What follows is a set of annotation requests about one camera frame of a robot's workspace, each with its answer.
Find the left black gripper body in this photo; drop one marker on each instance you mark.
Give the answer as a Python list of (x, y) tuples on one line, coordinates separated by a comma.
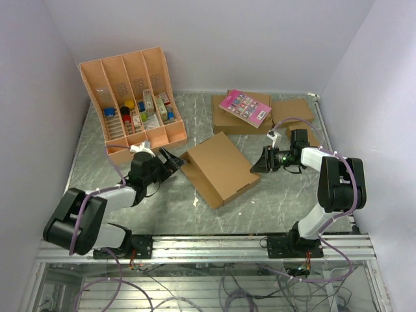
[(162, 171)]

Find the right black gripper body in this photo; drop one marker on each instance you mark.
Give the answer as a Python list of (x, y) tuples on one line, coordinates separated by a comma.
[(273, 155)]

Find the large cardboard box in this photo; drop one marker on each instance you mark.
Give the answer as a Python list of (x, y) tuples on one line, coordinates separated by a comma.
[(218, 170)]

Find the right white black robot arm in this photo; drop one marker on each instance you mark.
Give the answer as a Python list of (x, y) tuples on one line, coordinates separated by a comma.
[(341, 188)]

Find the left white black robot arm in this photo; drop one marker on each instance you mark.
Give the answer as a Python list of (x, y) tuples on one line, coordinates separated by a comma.
[(77, 223)]

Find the small folded cardboard box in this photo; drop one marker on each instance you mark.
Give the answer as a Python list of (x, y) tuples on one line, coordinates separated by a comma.
[(313, 138)]

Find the folded cardboard box middle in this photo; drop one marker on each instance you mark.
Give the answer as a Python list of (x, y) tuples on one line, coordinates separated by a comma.
[(293, 108)]

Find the folded cardboard box under book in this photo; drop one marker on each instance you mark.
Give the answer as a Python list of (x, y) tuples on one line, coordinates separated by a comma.
[(231, 125)]

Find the pink paperback book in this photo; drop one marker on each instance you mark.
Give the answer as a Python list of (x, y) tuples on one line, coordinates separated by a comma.
[(253, 108)]

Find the green white small carton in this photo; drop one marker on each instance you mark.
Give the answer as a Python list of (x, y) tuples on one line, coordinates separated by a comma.
[(161, 107)]

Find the peach plastic file organizer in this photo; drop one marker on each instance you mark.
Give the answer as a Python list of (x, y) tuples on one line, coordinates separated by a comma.
[(123, 89)]

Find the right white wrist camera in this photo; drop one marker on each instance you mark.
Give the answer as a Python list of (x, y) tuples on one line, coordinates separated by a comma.
[(275, 138)]

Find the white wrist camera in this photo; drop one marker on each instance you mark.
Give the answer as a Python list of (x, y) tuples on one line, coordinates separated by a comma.
[(145, 146), (275, 138)]

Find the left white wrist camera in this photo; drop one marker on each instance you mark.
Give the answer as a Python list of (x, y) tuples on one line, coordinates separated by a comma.
[(145, 146)]

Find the aluminium mounting rail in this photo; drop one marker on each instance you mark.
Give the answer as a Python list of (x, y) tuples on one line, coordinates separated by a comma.
[(242, 249)]

